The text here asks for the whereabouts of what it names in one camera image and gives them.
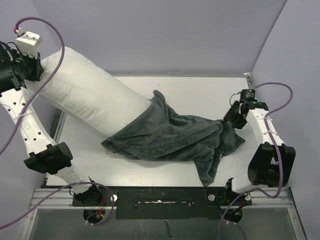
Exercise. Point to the white pillow insert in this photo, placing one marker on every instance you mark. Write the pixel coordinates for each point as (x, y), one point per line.
(88, 93)

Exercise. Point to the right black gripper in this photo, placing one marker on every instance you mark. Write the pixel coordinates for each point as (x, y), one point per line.
(229, 116)

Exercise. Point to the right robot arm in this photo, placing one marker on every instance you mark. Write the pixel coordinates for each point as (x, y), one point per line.
(271, 165)

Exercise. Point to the aluminium frame rail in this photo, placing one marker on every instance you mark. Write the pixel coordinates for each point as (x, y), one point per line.
(47, 198)

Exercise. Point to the zebra and grey pillowcase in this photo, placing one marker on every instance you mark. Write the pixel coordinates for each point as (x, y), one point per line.
(161, 134)

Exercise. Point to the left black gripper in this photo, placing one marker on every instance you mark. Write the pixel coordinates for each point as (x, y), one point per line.
(38, 68)

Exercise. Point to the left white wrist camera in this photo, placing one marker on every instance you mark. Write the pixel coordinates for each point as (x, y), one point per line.
(28, 43)

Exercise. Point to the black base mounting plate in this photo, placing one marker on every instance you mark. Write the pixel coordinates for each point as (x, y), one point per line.
(167, 203)

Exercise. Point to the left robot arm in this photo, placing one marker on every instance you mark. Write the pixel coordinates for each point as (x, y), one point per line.
(45, 155)

